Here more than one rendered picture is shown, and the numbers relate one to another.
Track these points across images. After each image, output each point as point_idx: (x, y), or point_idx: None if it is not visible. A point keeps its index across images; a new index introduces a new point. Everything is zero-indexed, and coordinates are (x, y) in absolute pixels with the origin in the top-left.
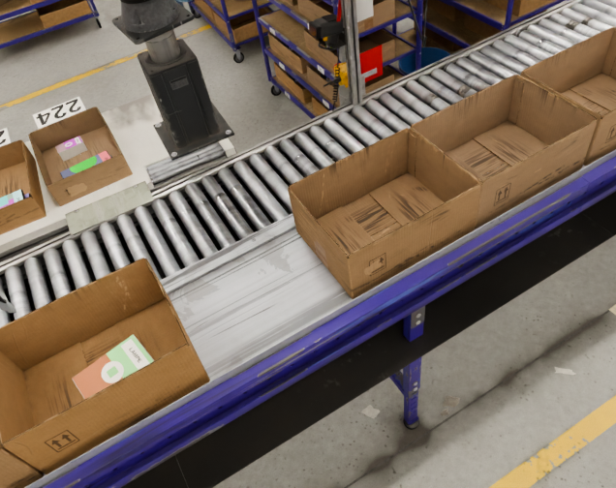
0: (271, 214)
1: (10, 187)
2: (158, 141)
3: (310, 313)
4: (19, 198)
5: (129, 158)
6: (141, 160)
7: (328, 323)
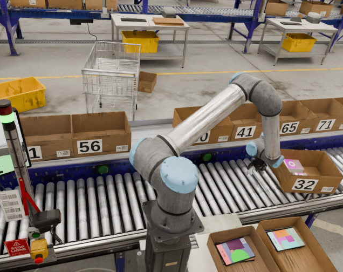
0: (134, 191)
1: (290, 263)
2: (190, 269)
3: (138, 130)
4: (274, 242)
5: (210, 260)
6: (201, 255)
7: None
